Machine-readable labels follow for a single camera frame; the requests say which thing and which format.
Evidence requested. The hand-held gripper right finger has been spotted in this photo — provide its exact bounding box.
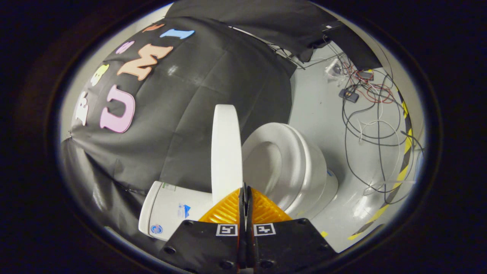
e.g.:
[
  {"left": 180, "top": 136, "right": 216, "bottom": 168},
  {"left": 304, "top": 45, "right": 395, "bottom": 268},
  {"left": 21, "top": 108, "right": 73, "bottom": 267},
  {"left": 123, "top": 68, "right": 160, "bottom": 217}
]
[{"left": 246, "top": 186, "right": 337, "bottom": 274}]

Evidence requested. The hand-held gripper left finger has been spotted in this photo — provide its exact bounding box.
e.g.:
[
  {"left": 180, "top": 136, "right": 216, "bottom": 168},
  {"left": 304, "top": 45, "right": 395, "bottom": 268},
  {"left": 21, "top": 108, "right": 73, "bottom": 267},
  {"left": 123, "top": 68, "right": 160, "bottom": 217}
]
[{"left": 159, "top": 183, "right": 247, "bottom": 274}]

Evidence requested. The white toilet lid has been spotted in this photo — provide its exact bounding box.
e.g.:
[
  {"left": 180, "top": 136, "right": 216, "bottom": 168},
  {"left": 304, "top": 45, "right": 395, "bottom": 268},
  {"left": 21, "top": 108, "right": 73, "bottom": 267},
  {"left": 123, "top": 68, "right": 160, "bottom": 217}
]
[{"left": 211, "top": 104, "right": 243, "bottom": 204}]

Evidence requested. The white toilet with tank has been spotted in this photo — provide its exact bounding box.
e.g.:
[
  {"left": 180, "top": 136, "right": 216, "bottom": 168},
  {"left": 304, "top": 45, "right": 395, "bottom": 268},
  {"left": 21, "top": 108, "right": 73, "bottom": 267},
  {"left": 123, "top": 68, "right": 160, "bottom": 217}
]
[{"left": 138, "top": 123, "right": 339, "bottom": 241}]

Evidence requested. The white toilet seat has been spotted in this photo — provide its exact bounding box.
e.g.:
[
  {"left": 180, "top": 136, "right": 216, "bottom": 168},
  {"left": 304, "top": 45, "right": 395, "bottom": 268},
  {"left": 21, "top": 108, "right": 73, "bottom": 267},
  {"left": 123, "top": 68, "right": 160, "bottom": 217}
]
[{"left": 242, "top": 123, "right": 317, "bottom": 209}]

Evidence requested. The black backdrop cloth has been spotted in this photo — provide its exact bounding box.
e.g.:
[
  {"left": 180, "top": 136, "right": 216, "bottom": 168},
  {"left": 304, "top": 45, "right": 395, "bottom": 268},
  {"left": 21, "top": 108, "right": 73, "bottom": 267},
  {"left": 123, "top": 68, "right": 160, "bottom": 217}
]
[{"left": 61, "top": 0, "right": 381, "bottom": 252}]

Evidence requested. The black power adapter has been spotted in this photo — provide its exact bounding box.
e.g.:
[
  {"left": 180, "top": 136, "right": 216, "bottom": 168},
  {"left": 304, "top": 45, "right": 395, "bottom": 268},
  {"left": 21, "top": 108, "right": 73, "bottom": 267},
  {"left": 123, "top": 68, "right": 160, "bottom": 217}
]
[{"left": 339, "top": 88, "right": 360, "bottom": 104}]

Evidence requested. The clear plastic bag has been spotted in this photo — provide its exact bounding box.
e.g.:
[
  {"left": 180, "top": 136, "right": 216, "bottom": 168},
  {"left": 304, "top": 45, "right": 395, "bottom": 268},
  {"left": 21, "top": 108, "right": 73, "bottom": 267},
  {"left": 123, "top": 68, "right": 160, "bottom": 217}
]
[{"left": 325, "top": 58, "right": 345, "bottom": 79}]

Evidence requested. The thin black stand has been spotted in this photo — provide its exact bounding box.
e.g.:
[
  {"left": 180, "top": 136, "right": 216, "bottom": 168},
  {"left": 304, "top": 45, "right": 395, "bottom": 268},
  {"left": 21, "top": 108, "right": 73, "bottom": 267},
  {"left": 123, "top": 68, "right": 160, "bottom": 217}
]
[{"left": 228, "top": 26, "right": 324, "bottom": 71}]

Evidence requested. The black box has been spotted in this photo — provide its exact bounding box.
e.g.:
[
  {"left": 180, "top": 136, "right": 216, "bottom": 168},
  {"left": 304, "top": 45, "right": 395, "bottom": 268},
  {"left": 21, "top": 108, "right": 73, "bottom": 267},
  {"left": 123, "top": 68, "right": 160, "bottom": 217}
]
[{"left": 323, "top": 22, "right": 382, "bottom": 71}]

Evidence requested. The tangle of cables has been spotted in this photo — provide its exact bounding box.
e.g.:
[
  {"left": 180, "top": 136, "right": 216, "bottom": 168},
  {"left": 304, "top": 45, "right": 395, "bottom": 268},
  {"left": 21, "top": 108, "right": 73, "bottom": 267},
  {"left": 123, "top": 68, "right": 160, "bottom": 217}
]
[{"left": 331, "top": 42, "right": 425, "bottom": 198}]

